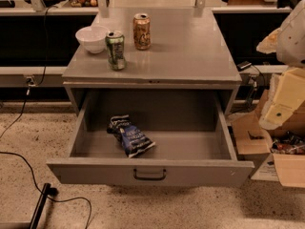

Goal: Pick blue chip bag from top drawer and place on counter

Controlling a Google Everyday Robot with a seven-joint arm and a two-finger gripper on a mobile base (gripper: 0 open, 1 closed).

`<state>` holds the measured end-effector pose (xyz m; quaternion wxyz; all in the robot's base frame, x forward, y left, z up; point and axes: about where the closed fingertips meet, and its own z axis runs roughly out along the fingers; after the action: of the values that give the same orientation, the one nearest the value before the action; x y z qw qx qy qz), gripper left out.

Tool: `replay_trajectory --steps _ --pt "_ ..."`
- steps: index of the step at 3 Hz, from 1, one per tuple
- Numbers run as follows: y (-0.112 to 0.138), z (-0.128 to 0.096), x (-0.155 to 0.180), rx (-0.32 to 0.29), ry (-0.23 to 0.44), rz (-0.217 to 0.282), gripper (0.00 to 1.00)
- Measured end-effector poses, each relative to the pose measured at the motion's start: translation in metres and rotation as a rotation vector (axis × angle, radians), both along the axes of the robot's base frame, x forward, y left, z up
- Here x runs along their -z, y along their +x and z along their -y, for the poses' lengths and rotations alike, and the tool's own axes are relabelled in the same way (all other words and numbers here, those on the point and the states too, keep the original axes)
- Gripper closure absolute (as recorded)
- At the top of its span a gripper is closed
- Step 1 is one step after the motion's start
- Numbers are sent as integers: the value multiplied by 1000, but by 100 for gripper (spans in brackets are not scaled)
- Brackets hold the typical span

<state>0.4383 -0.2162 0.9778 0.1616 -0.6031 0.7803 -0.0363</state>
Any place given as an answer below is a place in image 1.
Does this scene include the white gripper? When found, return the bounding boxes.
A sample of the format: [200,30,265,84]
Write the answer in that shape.
[258,68,305,130]

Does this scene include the blue chip bag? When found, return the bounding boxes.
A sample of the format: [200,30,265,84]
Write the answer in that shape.
[107,114,155,158]

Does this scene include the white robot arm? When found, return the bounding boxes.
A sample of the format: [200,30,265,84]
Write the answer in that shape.
[256,0,305,130]

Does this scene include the open grey top drawer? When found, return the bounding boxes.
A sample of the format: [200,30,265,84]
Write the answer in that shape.
[47,89,254,186]

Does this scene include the grey cabinet with counter top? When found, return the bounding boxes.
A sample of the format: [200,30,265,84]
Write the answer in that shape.
[63,8,241,112]

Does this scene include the snack items in box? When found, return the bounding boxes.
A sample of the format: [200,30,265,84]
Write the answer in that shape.
[271,132,305,155]

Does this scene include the cardboard box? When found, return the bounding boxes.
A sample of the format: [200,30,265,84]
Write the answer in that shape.
[232,90,305,188]

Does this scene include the small black device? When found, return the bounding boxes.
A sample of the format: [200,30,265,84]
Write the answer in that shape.
[236,61,252,72]

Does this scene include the white paper sheet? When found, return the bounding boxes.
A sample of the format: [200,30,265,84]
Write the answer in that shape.
[251,154,279,182]

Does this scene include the gold soda can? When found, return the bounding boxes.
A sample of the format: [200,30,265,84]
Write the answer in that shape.
[133,13,151,50]

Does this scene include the green soda can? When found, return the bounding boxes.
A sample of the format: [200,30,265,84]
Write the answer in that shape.
[105,31,126,71]

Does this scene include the white bowl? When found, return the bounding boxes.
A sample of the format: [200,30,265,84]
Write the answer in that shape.
[75,26,109,53]

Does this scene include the black metal stand base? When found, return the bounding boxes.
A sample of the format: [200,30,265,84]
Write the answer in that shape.
[0,182,60,229]

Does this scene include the black drawer handle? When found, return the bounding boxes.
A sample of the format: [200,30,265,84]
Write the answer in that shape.
[133,169,167,181]

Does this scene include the black hanging cable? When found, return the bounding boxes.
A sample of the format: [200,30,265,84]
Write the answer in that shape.
[0,5,55,139]

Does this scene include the black floor cable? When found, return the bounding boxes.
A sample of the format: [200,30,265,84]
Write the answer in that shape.
[0,150,93,229]

